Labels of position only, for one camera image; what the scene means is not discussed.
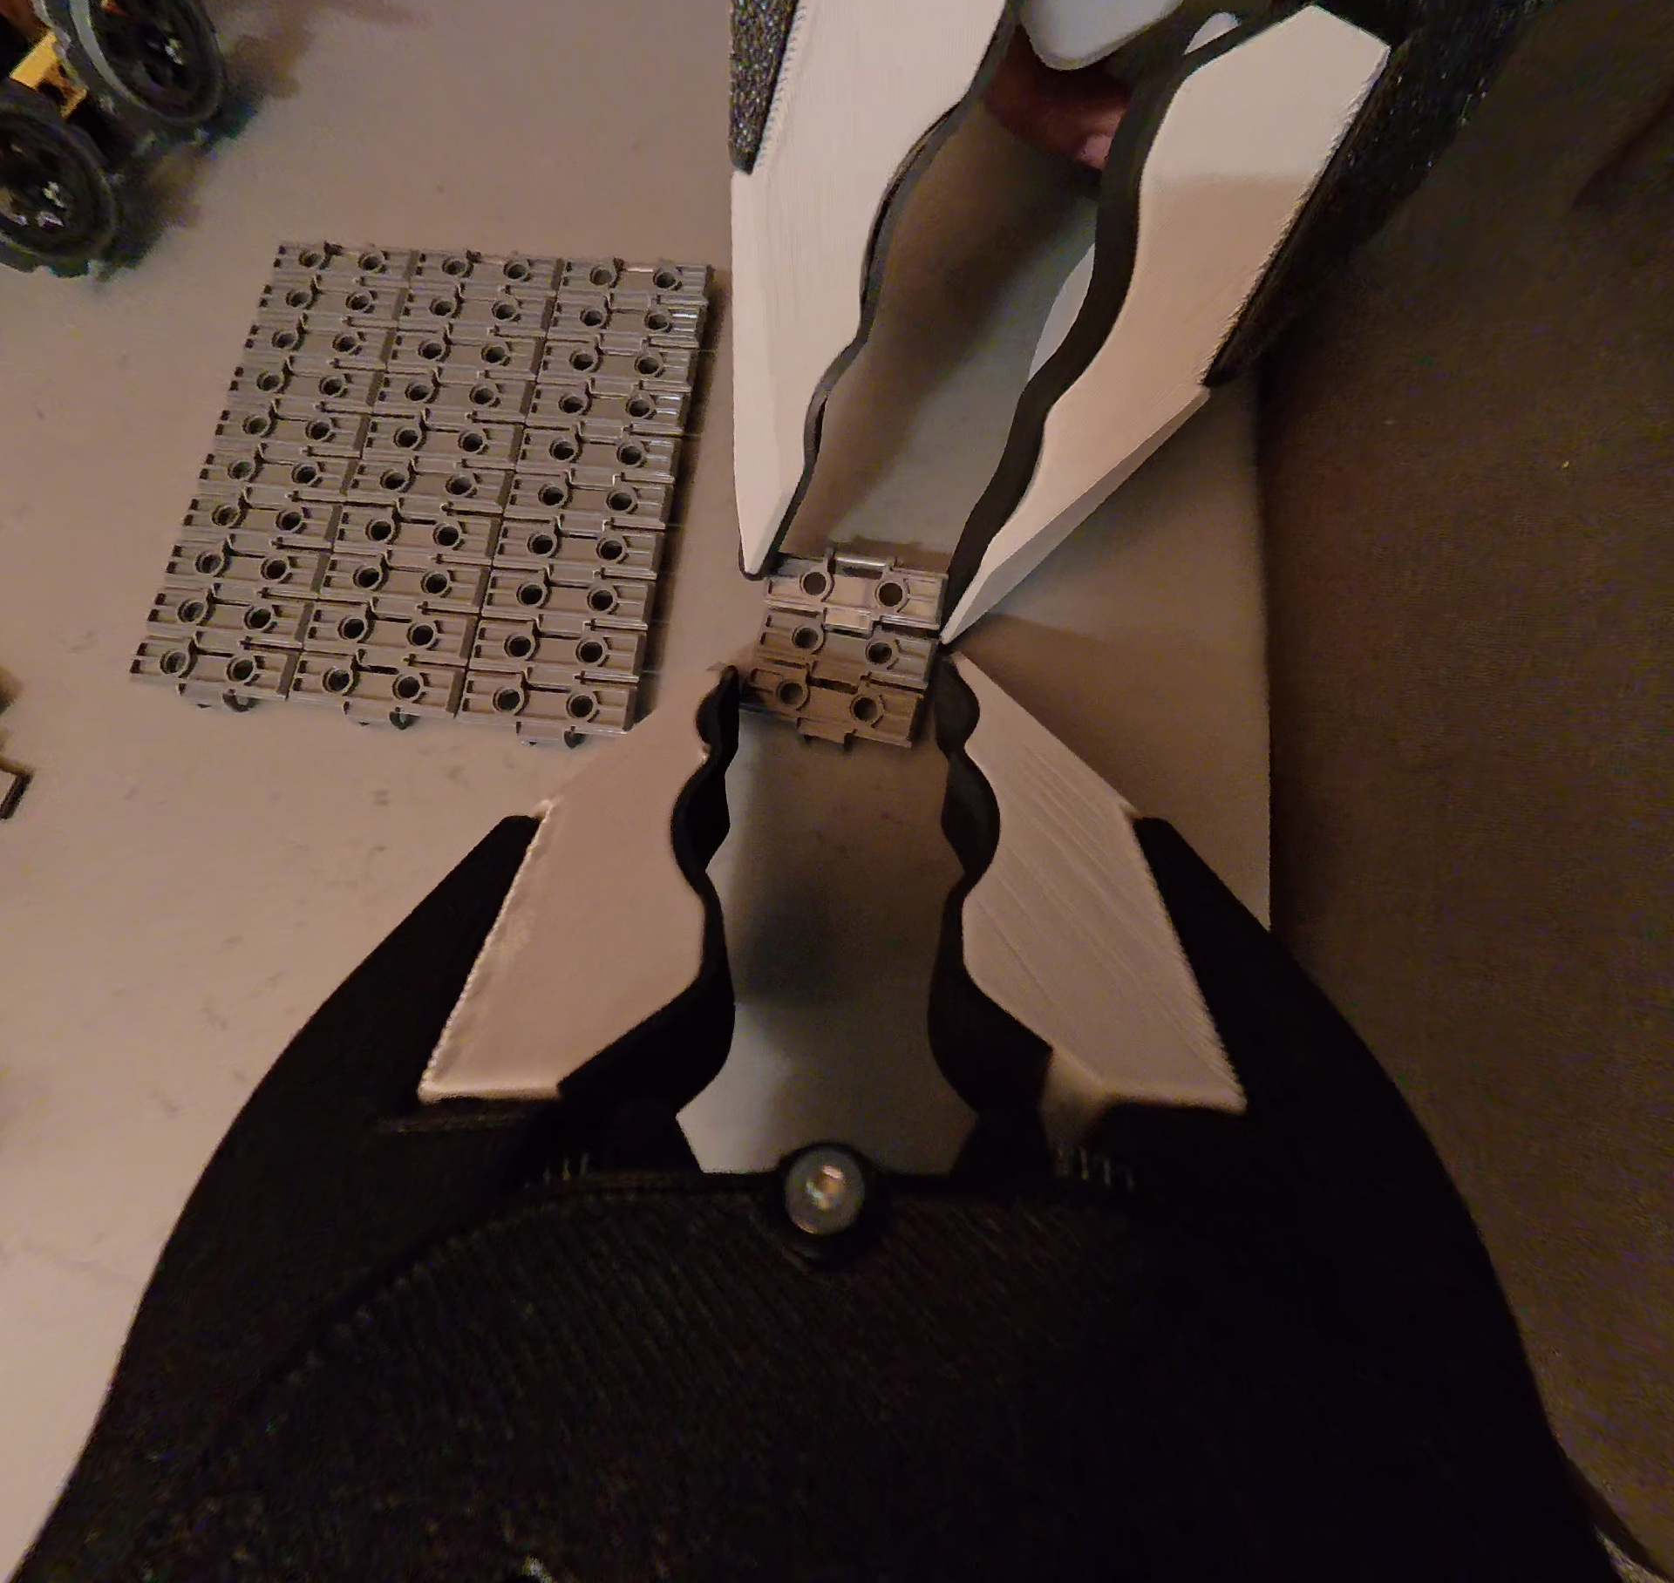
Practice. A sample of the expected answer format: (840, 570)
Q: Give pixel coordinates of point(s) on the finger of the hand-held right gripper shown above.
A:
(838, 171)
(1216, 236)

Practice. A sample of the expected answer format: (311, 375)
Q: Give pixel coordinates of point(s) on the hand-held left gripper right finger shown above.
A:
(1100, 956)

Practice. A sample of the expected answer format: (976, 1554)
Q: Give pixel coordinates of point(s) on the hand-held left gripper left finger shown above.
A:
(576, 930)

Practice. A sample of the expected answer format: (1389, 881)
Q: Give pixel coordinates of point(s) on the person's right hand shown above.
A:
(1054, 112)

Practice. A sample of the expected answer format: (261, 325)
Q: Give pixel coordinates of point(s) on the mat of joined track links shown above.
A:
(432, 485)

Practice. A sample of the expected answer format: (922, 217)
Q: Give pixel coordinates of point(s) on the yellow black toy vehicle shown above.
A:
(118, 53)

